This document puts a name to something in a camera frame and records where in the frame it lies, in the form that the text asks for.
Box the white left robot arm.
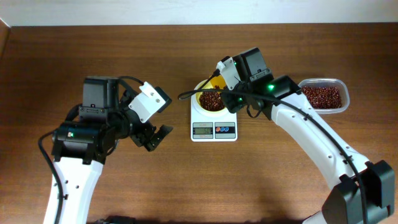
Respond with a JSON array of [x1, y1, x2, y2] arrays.
[[38, 76, 173, 223]]

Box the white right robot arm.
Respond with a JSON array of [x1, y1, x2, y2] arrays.
[[216, 48, 395, 224]]

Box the orange plastic measuring scoop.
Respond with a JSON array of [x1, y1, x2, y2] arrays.
[[210, 75, 228, 90]]

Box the white digital kitchen scale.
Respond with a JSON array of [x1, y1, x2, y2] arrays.
[[190, 93, 238, 142]]

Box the clear container of red beans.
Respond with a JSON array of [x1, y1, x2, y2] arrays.
[[298, 78, 350, 114]]

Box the red beans in bowl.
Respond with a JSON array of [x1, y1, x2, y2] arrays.
[[199, 91, 224, 111]]

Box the yellow plastic bowl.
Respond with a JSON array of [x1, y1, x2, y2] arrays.
[[196, 78, 228, 112]]

